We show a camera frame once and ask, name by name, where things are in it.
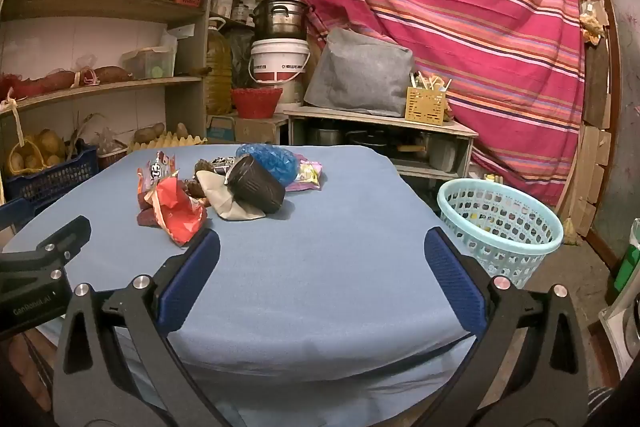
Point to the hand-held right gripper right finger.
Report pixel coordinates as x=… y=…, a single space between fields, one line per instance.
x=452 y=279

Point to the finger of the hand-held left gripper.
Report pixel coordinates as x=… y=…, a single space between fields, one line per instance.
x=60 y=238

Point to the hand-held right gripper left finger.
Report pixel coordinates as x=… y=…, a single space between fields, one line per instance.
x=187 y=282

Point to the light blue plastic basket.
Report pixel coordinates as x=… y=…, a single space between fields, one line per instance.
x=500 y=246

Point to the red snack wrapper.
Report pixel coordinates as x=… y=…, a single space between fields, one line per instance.
x=175 y=212

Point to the dark red packet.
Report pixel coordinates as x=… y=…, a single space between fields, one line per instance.
x=146 y=214

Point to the beige paper bag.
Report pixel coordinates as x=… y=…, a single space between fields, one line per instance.
x=220 y=202

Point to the brown paper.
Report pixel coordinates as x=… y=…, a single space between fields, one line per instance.
x=202 y=168
x=192 y=188

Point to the black plastic cup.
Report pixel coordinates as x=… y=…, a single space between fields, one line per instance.
x=255 y=187

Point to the black white striped wrapper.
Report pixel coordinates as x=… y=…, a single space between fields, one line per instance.
x=222 y=164

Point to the blue plastic bag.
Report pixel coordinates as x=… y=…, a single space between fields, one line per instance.
x=275 y=159

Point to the pink snack packet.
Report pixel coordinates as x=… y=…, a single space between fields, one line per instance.
x=307 y=174

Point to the dark blue plastic crate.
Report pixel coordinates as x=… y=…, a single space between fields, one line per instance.
x=50 y=184

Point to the net bag of potatoes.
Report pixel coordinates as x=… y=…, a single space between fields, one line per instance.
x=42 y=149

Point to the small basket with plastic bag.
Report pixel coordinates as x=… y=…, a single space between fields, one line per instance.
x=112 y=147

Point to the blue tablecloth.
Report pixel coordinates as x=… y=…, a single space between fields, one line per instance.
x=310 y=267

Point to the white kitchen container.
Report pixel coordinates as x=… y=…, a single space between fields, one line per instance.
x=442 y=152

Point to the large potato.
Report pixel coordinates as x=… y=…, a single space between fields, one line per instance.
x=150 y=132

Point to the yellow egg tray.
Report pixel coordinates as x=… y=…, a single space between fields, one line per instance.
x=170 y=143

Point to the small potato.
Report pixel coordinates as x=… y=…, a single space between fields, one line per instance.
x=182 y=130

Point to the red net bag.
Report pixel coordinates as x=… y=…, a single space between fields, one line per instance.
x=35 y=84

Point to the black pan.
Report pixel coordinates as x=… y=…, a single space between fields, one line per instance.
x=372 y=139

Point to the cardboard box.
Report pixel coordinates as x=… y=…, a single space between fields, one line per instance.
x=255 y=129

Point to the sweet potato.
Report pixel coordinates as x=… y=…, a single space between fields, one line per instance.
x=112 y=74

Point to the stack of cardboard pieces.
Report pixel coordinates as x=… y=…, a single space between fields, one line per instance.
x=592 y=177

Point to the yellow utensil holder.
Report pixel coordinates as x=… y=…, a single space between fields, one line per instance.
x=425 y=107

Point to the green bottle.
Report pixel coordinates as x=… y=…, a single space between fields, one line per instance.
x=627 y=257

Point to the low wooden cabinet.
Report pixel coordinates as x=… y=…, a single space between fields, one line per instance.
x=375 y=119

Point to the red plastic bowl basket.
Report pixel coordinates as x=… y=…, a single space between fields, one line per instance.
x=255 y=104

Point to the small steel pot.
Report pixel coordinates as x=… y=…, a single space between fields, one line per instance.
x=325 y=137

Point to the clear plastic container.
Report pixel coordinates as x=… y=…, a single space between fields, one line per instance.
x=150 y=62

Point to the bundle of utensils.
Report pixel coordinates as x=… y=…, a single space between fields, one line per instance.
x=430 y=82

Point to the yellow oil bottle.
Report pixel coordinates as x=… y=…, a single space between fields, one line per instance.
x=219 y=72

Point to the grey fabric cover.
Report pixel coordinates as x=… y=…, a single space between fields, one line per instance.
x=360 y=72

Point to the wooden shelf unit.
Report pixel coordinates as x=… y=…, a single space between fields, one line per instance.
x=100 y=4

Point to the white plastic bucket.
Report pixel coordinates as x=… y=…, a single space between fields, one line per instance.
x=280 y=57

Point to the red striped hanging cloth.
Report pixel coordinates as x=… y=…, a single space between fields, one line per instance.
x=450 y=7

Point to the dark lidded jar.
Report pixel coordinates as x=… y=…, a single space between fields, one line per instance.
x=243 y=12

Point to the large steel pot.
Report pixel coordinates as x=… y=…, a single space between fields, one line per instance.
x=280 y=19

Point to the white jar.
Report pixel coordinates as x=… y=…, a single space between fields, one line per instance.
x=222 y=4

